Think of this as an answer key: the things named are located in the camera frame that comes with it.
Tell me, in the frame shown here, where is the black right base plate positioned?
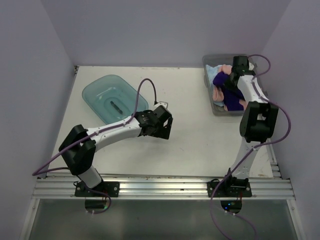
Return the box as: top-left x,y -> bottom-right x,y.
206,177 -> 253,198

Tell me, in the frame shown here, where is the light blue towel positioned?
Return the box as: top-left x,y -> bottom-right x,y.
205,64 -> 224,107

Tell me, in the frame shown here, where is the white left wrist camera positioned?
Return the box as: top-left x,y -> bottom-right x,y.
152,101 -> 171,114

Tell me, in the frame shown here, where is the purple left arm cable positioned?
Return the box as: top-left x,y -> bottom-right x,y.
31,78 -> 159,177

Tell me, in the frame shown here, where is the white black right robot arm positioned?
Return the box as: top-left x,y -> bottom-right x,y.
218,55 -> 279,197

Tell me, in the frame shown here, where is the aluminium mounting rail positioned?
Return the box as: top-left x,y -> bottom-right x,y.
31,173 -> 295,200

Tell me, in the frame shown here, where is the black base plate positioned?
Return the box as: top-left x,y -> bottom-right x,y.
206,177 -> 253,198
73,181 -> 120,198

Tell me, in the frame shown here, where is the teal plastic tub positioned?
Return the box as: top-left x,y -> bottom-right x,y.
82,74 -> 137,125

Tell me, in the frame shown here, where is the clear grey plastic bin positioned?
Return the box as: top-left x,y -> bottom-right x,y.
202,54 -> 268,116

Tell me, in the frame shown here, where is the pink towel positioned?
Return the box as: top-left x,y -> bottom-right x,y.
211,64 -> 248,111

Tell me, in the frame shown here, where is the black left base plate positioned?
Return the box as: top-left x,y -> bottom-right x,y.
73,181 -> 120,198

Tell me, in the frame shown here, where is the dark purple towel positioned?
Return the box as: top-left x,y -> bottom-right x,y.
212,71 -> 247,111

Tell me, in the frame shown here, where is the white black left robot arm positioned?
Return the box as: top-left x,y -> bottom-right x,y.
58,102 -> 173,197

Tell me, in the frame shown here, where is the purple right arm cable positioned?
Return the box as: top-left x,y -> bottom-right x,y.
209,53 -> 293,240

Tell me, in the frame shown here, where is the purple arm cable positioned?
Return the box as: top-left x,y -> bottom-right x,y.
31,78 -> 159,177
209,53 -> 293,240

